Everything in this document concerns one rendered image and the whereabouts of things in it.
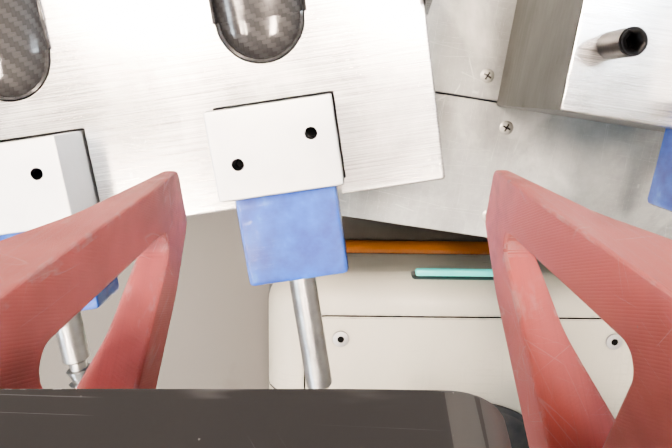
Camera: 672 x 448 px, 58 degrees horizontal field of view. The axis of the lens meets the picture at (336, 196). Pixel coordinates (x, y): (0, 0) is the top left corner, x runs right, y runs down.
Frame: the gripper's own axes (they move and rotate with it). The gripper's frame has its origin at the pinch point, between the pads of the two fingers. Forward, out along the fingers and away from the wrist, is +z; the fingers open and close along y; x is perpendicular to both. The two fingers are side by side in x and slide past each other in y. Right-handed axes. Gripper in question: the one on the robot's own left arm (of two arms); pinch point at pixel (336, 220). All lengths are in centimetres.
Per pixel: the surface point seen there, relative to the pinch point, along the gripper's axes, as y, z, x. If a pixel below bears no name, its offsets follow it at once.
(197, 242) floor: 26, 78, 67
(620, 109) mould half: -10.6, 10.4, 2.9
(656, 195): -12.5, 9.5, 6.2
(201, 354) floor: 26, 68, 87
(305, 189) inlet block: 1.2, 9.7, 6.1
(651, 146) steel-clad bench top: -16.5, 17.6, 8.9
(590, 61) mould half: -9.3, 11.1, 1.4
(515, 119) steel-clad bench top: -9.3, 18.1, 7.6
